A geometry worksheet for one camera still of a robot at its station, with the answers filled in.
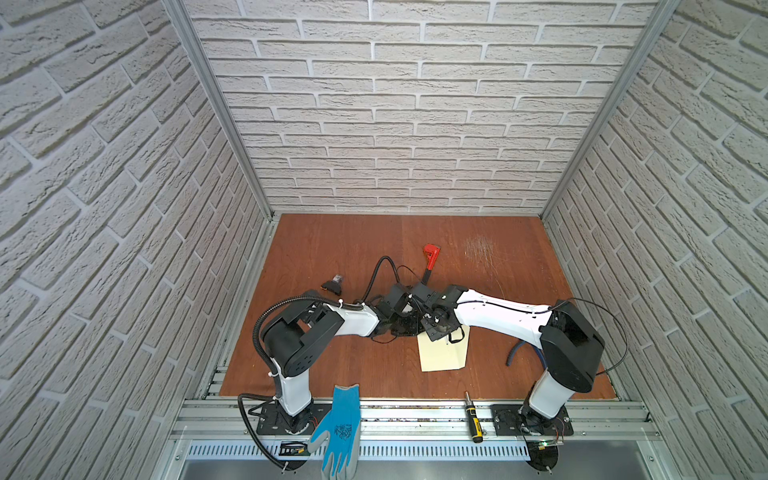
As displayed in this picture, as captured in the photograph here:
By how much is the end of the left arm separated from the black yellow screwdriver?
0.22 metres

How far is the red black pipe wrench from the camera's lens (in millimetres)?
1044

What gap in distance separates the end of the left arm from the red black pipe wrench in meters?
0.23

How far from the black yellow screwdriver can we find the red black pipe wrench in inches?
15.4

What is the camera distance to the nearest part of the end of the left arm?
79 cm

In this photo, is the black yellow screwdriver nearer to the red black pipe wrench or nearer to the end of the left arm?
the end of the left arm

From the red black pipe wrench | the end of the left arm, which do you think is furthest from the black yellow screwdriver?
the red black pipe wrench

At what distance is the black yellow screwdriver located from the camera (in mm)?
713
